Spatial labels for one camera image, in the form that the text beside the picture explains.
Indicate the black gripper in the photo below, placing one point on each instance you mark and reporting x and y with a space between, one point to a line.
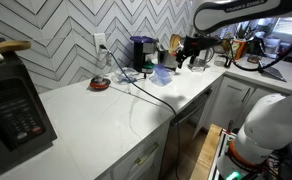
199 42

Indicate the clear lidless lunch box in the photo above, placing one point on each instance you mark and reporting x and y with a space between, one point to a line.
125 75

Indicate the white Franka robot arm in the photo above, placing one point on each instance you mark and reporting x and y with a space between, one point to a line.
219 13

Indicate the clear lunch box blue lid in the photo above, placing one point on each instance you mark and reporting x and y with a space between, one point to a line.
161 75

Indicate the black coffee maker purple lid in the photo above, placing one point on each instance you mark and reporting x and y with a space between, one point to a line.
141 55

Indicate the metal utensil holder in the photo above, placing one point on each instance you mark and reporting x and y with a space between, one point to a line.
168 60

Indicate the wooden spoons bundle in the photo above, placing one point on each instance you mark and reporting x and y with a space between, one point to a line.
174 41

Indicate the glass electric kettle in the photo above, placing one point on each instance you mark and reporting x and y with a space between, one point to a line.
201 61

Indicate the orange container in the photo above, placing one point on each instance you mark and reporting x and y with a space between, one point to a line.
239 49

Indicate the small round coaster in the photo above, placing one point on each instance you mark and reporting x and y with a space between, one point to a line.
254 59

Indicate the dark tablet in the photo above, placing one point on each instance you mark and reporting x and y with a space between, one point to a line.
273 73

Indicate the wooden cart top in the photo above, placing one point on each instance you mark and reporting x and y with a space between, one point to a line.
206 153

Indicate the black microwave oven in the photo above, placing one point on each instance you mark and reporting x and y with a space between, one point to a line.
9 113

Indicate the white wall outlet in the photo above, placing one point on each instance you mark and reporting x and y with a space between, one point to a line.
99 41

